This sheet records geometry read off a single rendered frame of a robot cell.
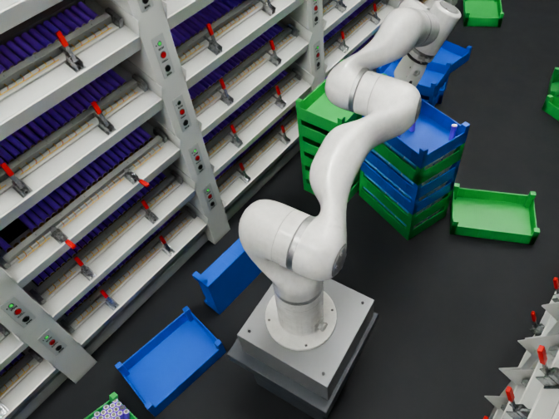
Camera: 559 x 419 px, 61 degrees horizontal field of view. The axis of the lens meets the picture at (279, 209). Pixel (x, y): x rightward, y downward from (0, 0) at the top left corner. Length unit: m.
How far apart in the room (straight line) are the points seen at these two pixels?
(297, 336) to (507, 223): 1.08
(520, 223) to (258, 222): 1.32
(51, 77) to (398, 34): 0.80
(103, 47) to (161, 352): 1.02
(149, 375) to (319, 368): 0.71
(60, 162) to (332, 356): 0.85
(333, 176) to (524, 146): 1.51
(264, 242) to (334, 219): 0.15
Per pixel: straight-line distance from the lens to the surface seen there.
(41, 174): 1.34
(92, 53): 1.31
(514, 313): 1.84
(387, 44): 1.12
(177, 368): 1.73
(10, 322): 1.51
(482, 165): 2.24
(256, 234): 0.95
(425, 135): 1.72
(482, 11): 3.29
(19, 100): 1.24
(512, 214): 2.08
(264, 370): 1.36
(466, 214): 2.03
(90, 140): 1.37
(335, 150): 1.00
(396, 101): 1.07
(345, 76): 1.11
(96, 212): 1.47
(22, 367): 1.75
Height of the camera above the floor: 1.54
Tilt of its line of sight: 50 degrees down
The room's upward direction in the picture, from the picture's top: 9 degrees counter-clockwise
